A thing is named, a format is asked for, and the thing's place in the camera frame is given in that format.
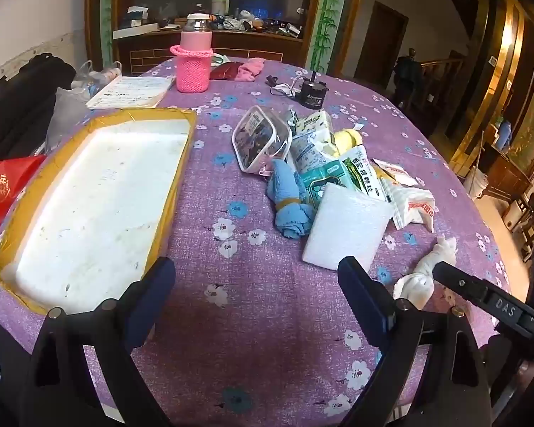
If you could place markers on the brown wooden door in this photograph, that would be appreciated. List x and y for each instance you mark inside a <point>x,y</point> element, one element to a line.
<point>380,49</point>

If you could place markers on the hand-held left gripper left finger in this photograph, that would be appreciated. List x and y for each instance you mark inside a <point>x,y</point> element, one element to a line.
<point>153,302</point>

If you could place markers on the purple floral tablecloth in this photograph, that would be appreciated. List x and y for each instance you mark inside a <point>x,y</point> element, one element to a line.
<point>231,302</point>

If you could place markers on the wooden side table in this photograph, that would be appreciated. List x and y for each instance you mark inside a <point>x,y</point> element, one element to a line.
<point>507,178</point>

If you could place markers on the white printed notebook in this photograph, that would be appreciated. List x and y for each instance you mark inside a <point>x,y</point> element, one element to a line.
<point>129,91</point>

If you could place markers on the small white red sachet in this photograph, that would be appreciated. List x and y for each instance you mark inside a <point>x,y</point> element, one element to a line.
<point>396,172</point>

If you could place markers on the clear plastic bag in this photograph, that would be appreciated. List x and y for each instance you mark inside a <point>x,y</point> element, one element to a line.
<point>93,78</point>

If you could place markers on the stack of dark boxes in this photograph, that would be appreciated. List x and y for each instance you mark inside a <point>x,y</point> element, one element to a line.
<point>135,18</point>

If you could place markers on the white packet with blue print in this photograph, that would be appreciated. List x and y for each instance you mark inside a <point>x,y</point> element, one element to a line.
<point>307,149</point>

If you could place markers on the dark red cloth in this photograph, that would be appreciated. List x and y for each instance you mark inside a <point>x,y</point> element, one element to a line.
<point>224,71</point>

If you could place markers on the white bucket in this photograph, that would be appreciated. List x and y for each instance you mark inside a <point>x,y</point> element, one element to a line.
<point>477,184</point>

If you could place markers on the red plastic bag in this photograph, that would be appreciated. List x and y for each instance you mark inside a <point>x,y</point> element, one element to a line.
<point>4,191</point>

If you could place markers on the clutter of small cabinet things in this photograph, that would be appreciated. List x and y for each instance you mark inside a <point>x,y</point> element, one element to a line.
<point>267,24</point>

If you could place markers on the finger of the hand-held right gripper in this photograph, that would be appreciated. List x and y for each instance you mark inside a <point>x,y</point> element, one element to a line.
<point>460,282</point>

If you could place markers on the white red packet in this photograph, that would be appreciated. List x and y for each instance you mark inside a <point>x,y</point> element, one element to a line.
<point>411,207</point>

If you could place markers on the small white green packet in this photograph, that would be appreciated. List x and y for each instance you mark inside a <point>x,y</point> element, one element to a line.
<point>313,122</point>

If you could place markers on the black sofa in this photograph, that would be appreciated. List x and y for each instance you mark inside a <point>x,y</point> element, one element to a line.
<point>22,93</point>

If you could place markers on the pink bottle with crochet sleeve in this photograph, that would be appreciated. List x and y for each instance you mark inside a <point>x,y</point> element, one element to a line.
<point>193,66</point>

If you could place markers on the clear plastic lidded container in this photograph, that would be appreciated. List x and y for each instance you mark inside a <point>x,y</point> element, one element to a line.
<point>260,140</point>

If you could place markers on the flat white box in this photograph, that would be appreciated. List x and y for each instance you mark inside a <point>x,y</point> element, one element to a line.
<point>133,31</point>

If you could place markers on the blue cloth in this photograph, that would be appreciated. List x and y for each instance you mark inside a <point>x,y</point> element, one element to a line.
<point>289,200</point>

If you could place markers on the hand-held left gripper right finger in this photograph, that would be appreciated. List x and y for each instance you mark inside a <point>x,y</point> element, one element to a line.
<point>360,302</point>

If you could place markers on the black round device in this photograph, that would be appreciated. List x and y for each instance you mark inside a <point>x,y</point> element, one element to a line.
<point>311,93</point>

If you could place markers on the yellow cardboard box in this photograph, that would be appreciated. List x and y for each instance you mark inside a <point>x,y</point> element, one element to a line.
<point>93,200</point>

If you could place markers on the pink cloth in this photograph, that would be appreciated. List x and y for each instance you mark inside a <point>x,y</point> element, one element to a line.
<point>251,69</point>

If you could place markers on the wooden cabinet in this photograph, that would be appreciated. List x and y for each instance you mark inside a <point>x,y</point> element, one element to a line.
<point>160,51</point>

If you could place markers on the white jug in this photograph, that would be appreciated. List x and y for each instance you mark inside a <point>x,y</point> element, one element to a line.
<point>220,2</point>

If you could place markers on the grey plastic bag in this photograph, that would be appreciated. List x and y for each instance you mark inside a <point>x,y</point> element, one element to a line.
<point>66,115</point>

